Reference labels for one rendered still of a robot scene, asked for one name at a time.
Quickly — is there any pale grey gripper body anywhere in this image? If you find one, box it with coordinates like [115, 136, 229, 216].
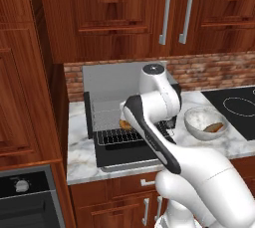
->
[164, 115, 177, 130]

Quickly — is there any white marbled bowl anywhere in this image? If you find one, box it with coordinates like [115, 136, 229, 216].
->
[183, 106, 230, 141]

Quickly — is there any brown bread slice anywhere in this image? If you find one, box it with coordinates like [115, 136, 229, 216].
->
[202, 121, 225, 133]

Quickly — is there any golden brown bread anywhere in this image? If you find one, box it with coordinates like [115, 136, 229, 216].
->
[119, 118, 133, 131]

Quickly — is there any black toaster oven door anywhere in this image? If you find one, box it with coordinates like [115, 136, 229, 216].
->
[94, 128, 177, 174]

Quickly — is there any metal toaster oven rack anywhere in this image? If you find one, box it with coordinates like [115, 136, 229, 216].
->
[96, 120, 174, 146]

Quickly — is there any grey toaster oven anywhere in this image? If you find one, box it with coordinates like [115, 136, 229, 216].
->
[82, 60, 183, 174]

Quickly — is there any white oven knob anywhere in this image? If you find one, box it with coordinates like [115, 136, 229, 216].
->
[14, 178, 31, 193]

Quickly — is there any black built-in oven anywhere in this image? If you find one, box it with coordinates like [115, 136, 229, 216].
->
[0, 164, 67, 228]

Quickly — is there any black hob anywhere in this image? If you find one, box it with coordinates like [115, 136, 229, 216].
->
[200, 86, 255, 142]

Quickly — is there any wooden drawer front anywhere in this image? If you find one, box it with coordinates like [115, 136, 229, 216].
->
[230, 155, 255, 180]
[69, 171, 161, 201]

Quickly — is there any wooden base cupboard door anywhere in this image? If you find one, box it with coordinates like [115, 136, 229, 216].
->
[150, 191, 169, 228]
[71, 191, 154, 228]

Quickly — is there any narrow wooden cupboard door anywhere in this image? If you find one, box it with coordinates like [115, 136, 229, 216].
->
[170, 0, 255, 57]

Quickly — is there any wide wooden cupboard door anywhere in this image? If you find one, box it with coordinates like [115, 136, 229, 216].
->
[37, 0, 172, 65]

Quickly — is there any tall wooden cabinet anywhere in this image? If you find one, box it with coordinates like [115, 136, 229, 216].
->
[0, 0, 69, 170]

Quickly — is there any silver drawer handle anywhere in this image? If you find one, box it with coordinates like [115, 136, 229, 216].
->
[139, 178, 157, 187]

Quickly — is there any silver base cupboard handle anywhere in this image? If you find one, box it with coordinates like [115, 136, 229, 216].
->
[154, 195, 164, 223]
[141, 197, 150, 227]

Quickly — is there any silver cupboard door handle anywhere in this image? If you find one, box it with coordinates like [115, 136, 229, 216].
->
[157, 0, 173, 47]
[177, 0, 196, 45]

